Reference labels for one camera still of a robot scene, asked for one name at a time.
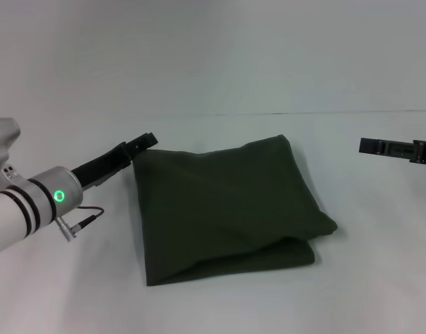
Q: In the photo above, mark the dark green shirt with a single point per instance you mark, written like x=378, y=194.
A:
x=227, y=208

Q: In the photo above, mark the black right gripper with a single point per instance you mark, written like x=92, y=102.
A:
x=425, y=152

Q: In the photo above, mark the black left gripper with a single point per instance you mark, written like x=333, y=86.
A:
x=101, y=165

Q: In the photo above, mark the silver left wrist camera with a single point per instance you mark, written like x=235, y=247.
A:
x=0, y=149

